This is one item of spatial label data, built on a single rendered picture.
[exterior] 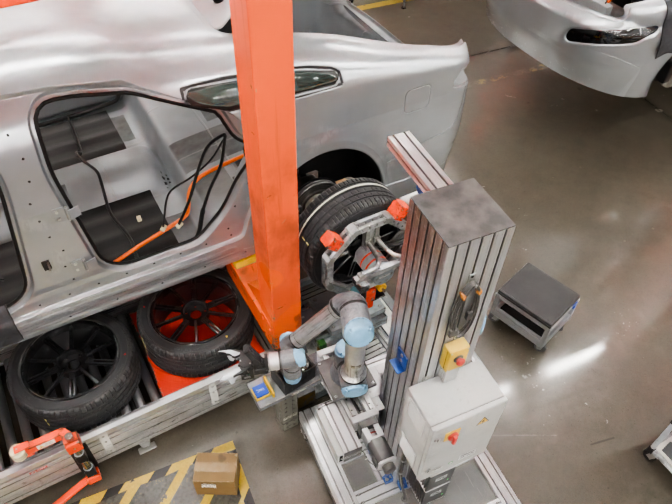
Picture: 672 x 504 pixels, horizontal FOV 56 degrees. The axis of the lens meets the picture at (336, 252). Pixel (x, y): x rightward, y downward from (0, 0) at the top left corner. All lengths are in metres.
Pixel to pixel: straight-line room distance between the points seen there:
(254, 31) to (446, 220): 0.87
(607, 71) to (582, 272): 1.48
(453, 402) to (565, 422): 1.65
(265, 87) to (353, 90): 1.04
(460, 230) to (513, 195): 3.32
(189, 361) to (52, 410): 0.71
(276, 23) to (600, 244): 3.54
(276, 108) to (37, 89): 1.03
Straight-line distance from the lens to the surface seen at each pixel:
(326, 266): 3.31
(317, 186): 3.66
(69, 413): 3.55
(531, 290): 4.19
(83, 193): 3.99
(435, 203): 2.08
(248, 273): 3.62
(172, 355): 3.58
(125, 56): 2.95
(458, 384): 2.61
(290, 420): 3.76
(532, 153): 5.79
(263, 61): 2.24
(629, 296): 4.88
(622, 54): 5.10
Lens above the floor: 3.43
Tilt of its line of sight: 48 degrees down
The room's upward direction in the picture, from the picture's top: 2 degrees clockwise
